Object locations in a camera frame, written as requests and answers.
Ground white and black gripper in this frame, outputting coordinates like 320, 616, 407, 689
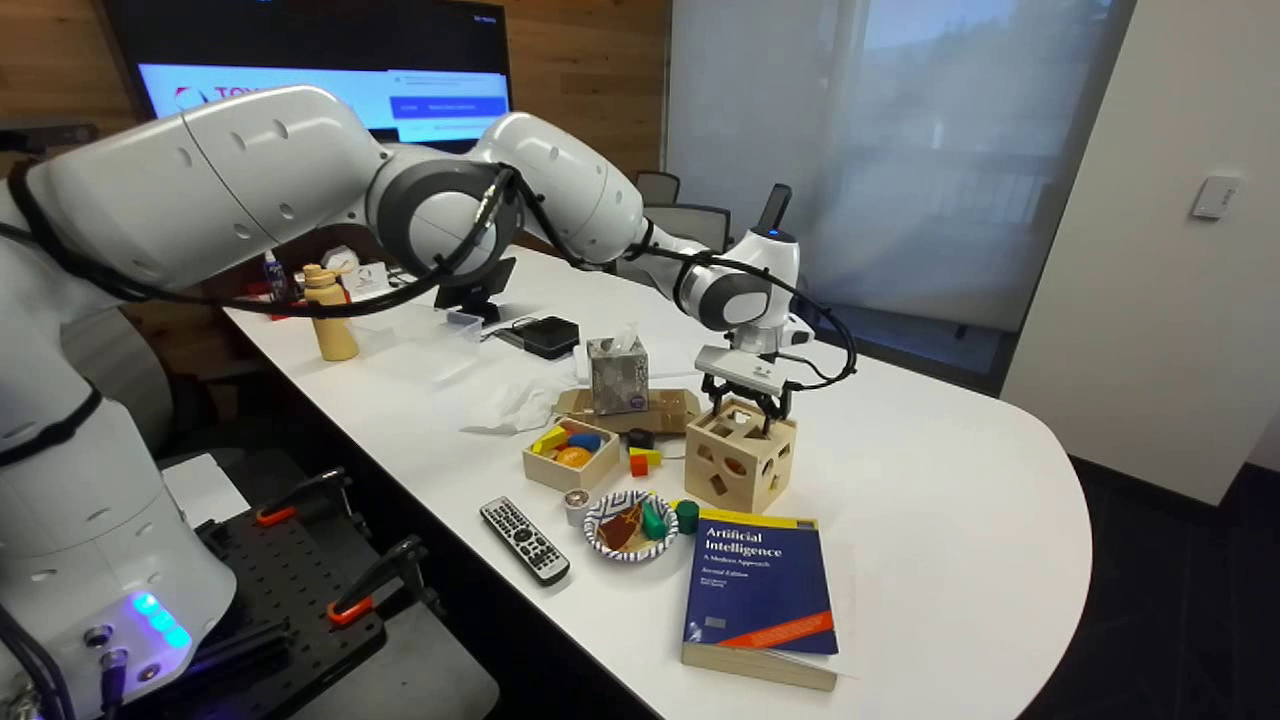
691, 324, 797, 418

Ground wooden shape sorter box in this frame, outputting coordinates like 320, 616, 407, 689
682, 394, 803, 521
702, 394, 801, 446

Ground flat wooden board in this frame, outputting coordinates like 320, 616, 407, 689
554, 384, 705, 442

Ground clear glass container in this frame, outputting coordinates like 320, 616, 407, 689
584, 330, 656, 418

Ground grey office chair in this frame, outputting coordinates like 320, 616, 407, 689
642, 199, 736, 260
629, 166, 685, 210

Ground brown toy in bowl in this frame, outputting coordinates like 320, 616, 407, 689
596, 506, 646, 556

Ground small wooden tray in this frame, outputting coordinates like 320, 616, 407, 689
522, 410, 633, 496

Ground blue and yellow book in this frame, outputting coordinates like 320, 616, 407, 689
676, 505, 843, 696

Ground patterned white bowl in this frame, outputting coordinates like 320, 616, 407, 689
580, 489, 685, 571

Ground black flat device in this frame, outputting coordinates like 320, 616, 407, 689
507, 311, 584, 362

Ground black remote control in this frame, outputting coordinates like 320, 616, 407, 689
475, 491, 575, 593

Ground white window blind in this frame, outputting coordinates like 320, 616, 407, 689
663, 0, 1141, 336

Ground wooden stacking toy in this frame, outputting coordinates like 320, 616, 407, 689
292, 260, 364, 366

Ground white paper sheet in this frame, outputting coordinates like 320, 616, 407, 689
161, 446, 257, 530

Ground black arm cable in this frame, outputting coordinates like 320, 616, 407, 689
3, 159, 528, 324

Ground orange handled black clamp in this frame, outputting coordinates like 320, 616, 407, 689
326, 530, 432, 631
248, 463, 358, 530

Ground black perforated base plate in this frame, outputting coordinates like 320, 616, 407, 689
166, 500, 414, 720

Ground white light switch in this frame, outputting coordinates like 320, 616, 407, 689
1190, 166, 1247, 225

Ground large wall screen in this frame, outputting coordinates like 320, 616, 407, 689
102, 0, 516, 153

